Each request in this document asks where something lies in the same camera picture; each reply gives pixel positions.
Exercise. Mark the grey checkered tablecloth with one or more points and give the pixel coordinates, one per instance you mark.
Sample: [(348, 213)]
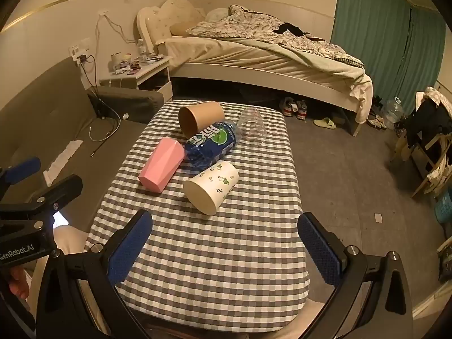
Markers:
[(219, 254)]

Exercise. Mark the clear bottle on nightstand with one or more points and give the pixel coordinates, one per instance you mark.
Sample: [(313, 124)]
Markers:
[(141, 51)]

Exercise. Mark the large clear water jug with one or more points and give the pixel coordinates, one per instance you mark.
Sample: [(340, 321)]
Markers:
[(393, 113)]

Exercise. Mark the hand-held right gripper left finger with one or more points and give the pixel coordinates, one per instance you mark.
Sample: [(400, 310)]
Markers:
[(129, 250)]

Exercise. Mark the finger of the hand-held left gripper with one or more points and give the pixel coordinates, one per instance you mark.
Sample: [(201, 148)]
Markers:
[(23, 170), (58, 190)]

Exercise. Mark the blue plastic water bottle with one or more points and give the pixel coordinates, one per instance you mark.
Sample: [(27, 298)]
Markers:
[(212, 144)]

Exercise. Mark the teal basket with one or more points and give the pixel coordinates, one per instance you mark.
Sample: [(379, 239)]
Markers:
[(445, 206)]

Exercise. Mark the black jacket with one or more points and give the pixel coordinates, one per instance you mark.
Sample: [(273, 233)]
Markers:
[(427, 120)]

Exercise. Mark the wooden chair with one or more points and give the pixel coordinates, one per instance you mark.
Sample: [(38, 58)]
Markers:
[(432, 155)]

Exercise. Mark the white tissue paper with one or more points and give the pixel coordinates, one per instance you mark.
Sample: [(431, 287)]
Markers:
[(63, 160)]

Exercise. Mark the white card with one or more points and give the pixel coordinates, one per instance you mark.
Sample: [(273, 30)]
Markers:
[(378, 218)]

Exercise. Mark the cream pillow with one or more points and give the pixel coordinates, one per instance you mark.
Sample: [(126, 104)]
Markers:
[(180, 16)]

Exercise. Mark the white bed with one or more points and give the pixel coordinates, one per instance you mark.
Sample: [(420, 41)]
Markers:
[(247, 60)]

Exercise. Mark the person's left hand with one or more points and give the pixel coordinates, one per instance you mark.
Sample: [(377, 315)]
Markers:
[(20, 284)]

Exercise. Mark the pink faceted cup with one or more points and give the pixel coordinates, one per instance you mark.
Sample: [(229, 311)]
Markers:
[(162, 164)]

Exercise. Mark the white floral paper cup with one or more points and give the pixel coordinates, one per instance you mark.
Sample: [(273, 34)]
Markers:
[(212, 187)]

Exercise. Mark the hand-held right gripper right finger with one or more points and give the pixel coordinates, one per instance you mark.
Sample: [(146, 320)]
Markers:
[(319, 250)]

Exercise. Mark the white nightstand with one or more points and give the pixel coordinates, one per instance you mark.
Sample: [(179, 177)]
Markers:
[(148, 74)]

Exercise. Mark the black garment on quilt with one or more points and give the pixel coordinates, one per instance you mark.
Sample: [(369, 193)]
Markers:
[(291, 30)]

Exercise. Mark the grey sofa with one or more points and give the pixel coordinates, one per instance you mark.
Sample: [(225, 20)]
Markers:
[(42, 113)]

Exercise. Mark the person's beige trouser leg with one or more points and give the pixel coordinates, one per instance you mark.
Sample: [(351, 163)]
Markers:
[(72, 240)]

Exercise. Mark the white power strip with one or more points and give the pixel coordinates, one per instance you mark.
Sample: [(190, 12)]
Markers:
[(79, 53)]

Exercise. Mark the green curtain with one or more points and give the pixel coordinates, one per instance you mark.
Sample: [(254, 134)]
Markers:
[(381, 35)]

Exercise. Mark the floral quilt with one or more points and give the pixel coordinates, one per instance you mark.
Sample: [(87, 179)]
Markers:
[(254, 28)]

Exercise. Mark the pale green slipper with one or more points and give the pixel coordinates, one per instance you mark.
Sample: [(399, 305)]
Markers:
[(325, 123)]

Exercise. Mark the grey sneaker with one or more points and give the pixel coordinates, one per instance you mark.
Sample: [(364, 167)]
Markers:
[(302, 110), (287, 107)]

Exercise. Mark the brown paper cup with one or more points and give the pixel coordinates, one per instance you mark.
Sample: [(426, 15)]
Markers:
[(203, 116)]

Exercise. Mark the clear plastic cup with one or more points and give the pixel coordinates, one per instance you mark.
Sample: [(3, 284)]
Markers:
[(252, 127)]

